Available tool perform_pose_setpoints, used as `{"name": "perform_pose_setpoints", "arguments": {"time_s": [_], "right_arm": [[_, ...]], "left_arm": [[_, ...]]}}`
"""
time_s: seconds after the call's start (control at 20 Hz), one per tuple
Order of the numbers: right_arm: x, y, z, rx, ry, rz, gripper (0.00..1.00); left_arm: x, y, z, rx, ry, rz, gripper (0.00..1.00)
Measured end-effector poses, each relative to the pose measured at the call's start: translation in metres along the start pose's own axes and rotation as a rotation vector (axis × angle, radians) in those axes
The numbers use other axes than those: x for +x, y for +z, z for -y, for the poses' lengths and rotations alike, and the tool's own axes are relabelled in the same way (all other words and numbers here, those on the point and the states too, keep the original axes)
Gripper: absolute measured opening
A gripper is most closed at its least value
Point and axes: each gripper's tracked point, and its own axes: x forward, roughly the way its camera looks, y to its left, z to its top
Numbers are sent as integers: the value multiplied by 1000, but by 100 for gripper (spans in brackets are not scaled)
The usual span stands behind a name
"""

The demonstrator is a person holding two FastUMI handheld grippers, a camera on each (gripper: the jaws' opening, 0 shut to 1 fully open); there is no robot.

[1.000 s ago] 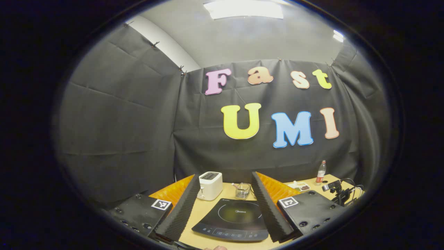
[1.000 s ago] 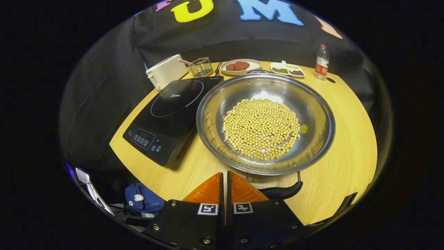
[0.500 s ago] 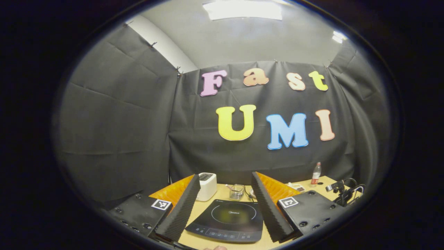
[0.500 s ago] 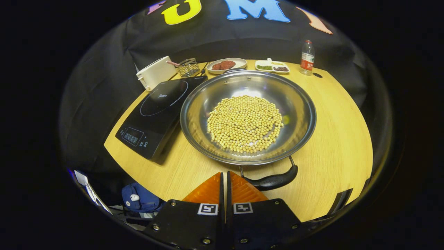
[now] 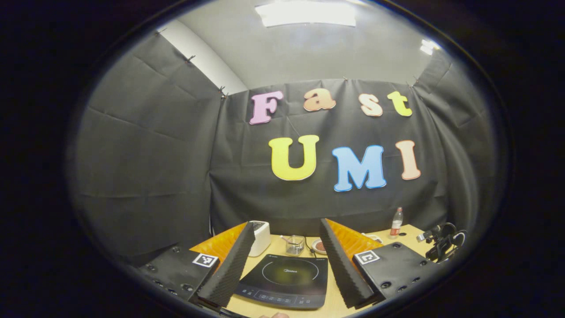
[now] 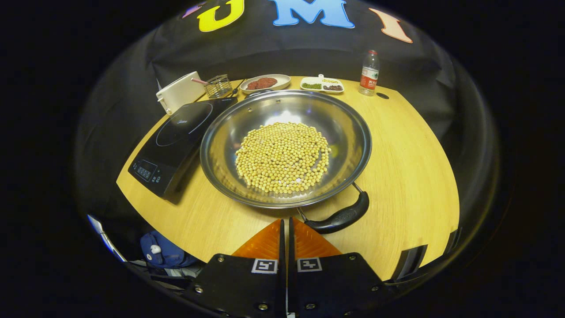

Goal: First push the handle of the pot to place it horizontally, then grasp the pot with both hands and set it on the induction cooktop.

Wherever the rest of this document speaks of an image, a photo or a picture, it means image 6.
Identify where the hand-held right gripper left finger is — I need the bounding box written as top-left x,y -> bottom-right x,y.
183,219 -> 287,318

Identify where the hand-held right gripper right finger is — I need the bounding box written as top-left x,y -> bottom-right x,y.
288,216 -> 389,318

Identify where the steel pot with black handles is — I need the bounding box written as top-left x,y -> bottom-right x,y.
200,90 -> 373,235

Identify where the black induction cooktop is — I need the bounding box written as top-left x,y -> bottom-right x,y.
128,97 -> 238,198

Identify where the blue bag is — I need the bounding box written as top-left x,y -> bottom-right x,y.
140,231 -> 197,269

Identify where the pile of yellow soybeans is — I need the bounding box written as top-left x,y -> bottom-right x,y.
235,122 -> 331,195

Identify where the white divided dish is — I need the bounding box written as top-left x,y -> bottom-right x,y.
300,74 -> 345,95

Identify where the white toaster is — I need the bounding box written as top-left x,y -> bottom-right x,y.
156,71 -> 207,116

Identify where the white oval plate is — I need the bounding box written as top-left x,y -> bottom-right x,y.
240,74 -> 291,94

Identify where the clear plastic water bottle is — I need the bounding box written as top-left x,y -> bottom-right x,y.
358,50 -> 380,96

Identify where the wire mesh utensil basket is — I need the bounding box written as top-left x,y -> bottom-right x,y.
204,74 -> 233,98

